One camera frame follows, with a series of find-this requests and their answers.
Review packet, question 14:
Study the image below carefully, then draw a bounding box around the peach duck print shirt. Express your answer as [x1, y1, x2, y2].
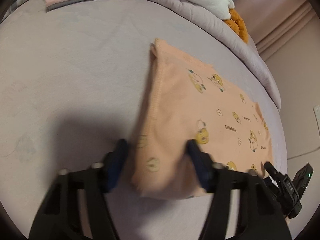
[132, 38, 273, 199]

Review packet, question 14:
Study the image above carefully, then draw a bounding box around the white power strip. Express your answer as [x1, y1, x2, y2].
[313, 105, 320, 129]

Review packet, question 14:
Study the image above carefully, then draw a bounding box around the lilac bed sheet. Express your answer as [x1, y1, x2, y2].
[1, 0, 287, 236]

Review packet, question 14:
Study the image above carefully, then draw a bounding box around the lilac folded duvet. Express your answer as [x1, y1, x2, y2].
[127, 0, 282, 111]

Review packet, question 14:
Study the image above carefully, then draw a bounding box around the pink curtain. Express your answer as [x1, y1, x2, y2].
[234, 0, 316, 60]

